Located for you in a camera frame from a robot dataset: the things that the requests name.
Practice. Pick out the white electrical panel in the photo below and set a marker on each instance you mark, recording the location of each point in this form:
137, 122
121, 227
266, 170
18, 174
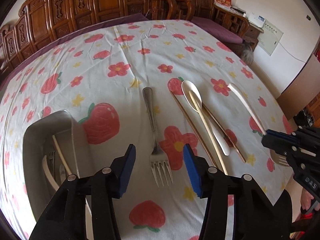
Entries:
269, 39

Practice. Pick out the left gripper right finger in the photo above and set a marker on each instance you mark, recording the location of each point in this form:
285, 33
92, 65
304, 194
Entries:
197, 168

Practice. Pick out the beige chopstick in tray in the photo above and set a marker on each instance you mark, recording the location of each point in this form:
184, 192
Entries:
64, 162

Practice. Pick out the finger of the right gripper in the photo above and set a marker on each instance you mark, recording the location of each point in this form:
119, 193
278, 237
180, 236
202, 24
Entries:
277, 134

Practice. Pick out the white spoon on table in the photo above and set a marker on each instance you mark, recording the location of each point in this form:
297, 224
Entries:
188, 86

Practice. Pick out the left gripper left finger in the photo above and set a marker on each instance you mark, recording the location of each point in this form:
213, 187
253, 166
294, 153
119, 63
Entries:
122, 168

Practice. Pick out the wooden chair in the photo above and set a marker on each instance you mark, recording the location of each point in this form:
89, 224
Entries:
169, 9

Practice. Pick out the white curved spoon handle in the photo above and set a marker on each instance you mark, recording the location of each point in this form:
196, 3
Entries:
247, 105

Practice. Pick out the brown chopstick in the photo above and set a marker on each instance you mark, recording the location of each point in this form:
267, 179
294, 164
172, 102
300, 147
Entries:
185, 114
228, 135

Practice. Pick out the metal rectangular tray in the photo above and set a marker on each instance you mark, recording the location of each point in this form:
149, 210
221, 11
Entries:
38, 142

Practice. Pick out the person's right hand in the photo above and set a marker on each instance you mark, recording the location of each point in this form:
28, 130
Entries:
306, 199

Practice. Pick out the white plastic spoon in tray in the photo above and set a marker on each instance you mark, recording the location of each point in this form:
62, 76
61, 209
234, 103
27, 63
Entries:
48, 174

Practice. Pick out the red calendar card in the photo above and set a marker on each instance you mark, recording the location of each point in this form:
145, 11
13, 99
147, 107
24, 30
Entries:
223, 3

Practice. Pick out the beige chopstick on table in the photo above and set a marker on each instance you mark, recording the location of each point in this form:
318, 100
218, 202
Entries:
212, 137

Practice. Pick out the purple table cover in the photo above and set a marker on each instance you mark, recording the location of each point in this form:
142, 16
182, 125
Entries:
125, 22

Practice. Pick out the steel fork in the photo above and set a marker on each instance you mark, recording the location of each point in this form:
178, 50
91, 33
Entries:
158, 159

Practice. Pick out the floral strawberry tablecloth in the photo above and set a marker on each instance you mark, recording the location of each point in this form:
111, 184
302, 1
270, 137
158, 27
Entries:
122, 85

